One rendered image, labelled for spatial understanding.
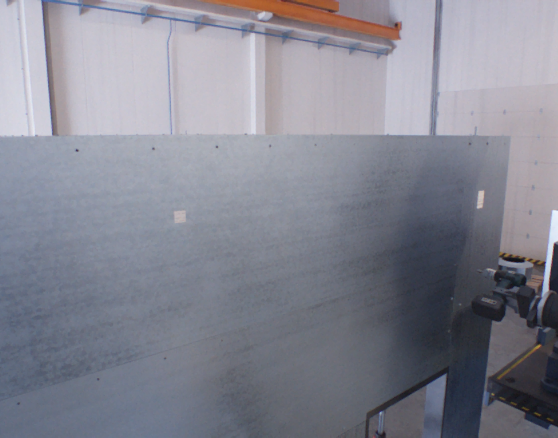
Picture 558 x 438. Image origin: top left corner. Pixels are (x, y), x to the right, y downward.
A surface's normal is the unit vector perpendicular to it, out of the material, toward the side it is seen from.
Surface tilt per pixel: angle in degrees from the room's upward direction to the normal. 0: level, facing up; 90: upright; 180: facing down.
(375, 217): 90
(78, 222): 90
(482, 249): 90
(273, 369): 90
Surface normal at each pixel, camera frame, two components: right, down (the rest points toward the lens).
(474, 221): 0.60, 0.15
